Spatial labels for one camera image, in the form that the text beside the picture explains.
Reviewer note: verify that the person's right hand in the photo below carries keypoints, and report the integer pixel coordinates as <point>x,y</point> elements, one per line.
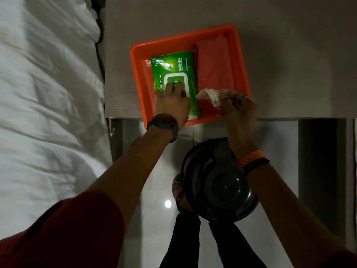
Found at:
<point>242,119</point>

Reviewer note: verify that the person's left hand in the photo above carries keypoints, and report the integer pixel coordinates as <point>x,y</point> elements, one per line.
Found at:
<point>173,106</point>

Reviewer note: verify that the person's right fingers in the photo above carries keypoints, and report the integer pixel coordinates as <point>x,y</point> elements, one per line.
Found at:
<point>233,99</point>

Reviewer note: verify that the person's left fingers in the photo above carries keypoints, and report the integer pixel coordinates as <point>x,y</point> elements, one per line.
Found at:
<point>169,89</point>

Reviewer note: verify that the white wet wipe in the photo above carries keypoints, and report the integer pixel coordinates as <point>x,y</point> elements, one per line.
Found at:
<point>207,94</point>

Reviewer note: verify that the green wet wipes pack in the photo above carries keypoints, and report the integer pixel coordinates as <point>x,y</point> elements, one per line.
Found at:
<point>174,64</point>

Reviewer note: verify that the person's right forearm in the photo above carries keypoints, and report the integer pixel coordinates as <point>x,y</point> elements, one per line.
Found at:
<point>279,206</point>

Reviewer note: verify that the person's left forearm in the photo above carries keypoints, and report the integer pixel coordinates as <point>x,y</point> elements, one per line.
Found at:
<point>134,170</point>

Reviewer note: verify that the black wristwatch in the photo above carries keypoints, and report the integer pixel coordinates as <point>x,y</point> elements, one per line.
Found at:
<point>164,122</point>

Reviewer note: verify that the orange plastic tray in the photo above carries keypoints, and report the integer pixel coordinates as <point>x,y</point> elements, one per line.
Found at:
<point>139,66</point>

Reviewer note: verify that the orange folded cloth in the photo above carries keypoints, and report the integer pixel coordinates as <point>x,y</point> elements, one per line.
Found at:
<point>214,64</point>

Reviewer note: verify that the orange wristband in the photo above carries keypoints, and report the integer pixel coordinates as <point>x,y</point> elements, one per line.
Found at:
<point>251,157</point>

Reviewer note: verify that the black wristband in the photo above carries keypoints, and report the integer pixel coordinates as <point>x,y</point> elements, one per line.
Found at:
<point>255,165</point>

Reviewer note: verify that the black round lidded trash bin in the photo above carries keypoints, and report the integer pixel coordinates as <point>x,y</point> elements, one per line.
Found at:
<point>223,186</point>

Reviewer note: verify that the brown sandal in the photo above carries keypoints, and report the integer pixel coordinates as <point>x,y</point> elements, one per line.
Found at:
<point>178,192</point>

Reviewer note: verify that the white bed sheet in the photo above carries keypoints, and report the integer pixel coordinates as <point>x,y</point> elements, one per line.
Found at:
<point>47,108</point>

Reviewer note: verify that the black trousers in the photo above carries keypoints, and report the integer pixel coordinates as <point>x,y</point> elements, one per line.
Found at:
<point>181,242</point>

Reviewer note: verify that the red shirt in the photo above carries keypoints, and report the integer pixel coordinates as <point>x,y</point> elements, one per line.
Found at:
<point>69,234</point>

